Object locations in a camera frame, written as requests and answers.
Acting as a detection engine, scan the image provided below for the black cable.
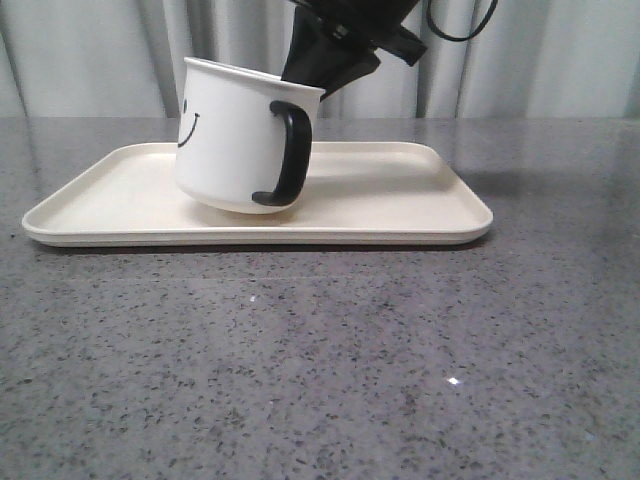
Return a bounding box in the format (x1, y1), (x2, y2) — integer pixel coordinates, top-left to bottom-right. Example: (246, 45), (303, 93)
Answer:
(424, 0), (500, 42)

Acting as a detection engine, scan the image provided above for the cream rectangular plastic tray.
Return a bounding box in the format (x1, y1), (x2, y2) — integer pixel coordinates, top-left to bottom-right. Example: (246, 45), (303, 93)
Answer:
(22, 142), (493, 247)

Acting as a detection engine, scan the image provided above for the white smiley mug black handle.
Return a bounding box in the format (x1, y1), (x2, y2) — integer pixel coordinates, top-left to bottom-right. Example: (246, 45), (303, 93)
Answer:
(175, 57), (325, 214)

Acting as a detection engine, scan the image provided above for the grey pleated curtain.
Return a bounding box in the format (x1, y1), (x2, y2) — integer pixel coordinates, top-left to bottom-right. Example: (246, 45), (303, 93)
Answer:
(1, 1), (639, 119)

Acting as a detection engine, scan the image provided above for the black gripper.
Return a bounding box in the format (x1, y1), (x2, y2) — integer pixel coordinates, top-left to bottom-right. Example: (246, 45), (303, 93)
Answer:
(281, 0), (427, 100)

